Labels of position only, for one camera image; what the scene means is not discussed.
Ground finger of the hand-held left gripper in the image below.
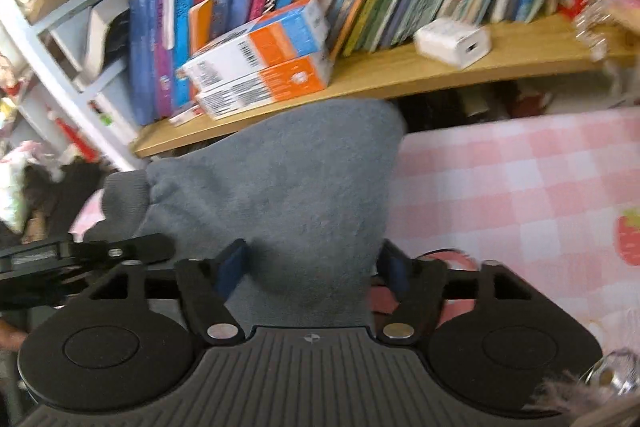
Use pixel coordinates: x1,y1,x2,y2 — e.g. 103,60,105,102
60,234,176,267

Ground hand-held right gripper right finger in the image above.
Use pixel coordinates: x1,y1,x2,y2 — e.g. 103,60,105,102
376,241,541,345

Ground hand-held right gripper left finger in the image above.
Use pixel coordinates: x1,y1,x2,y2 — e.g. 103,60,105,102
87,239,248,344

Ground grey pants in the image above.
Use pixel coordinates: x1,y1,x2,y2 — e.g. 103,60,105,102
82,99,408,328

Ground person's left hand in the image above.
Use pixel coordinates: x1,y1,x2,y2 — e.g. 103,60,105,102
0,321,28,350

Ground red tassel ornament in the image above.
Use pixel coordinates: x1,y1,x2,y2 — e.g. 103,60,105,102
47,107,101,162

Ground pink checked table mat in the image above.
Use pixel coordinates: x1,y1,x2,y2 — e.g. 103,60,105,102
70,107,640,358

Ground small red white box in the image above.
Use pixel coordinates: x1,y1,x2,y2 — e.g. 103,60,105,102
167,104,206,128

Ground orange white box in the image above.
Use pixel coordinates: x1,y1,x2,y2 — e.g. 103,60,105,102
176,0,331,92
192,54,335,122

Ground wooden shelf board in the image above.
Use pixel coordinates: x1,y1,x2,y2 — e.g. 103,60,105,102
131,14,640,158

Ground fluffy pompom keyring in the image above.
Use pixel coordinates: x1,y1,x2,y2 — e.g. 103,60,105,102
530,347,640,427

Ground thick dark-cover book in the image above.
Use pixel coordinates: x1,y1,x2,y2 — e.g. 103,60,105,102
82,4,133,75

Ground white charger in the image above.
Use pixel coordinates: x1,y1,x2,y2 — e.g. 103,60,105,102
413,18,492,70

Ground sparkly bead ornament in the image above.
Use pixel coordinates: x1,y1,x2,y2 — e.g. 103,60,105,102
572,0,640,58

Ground white shelf post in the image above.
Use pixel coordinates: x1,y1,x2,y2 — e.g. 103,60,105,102
0,0,146,172

